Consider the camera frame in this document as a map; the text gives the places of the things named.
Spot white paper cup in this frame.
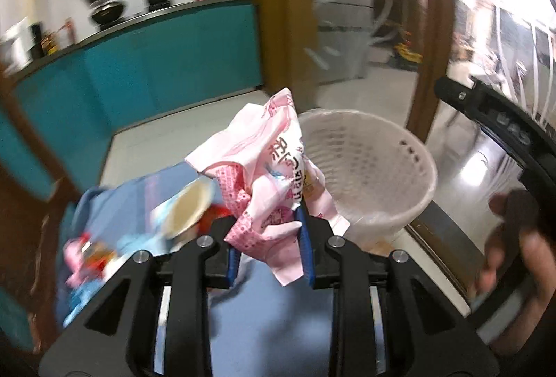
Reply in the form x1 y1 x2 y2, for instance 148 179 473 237
161 177 214 242

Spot pink snack wrapper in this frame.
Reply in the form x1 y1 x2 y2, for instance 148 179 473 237
186 89 350 286

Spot white plastic trash basket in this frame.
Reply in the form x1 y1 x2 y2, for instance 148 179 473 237
299 109 437 248

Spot teal lower kitchen cabinets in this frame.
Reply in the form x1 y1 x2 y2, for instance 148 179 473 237
7 0 263 190

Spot person's right hand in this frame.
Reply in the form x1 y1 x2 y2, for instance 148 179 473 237
474 188 556 356

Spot red cigarette box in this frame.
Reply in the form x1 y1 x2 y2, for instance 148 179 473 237
198 204 231 236

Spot blue striped cloth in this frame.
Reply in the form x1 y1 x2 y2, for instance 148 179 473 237
57 163 333 376

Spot pink plastic wrapper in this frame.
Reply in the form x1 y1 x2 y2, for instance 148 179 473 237
63 233 103 288

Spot yellow toy vehicle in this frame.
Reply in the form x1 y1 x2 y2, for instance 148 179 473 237
393 29 422 72

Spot carved wooden chair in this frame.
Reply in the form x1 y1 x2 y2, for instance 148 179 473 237
1 77 80 355

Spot etched glass sliding door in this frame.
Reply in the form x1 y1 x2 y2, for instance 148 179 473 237
285 0 455 139

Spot black wok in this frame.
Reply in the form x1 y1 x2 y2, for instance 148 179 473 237
90 1 126 30

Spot white microwave oven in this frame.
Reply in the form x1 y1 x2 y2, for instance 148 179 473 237
1 17 33 75

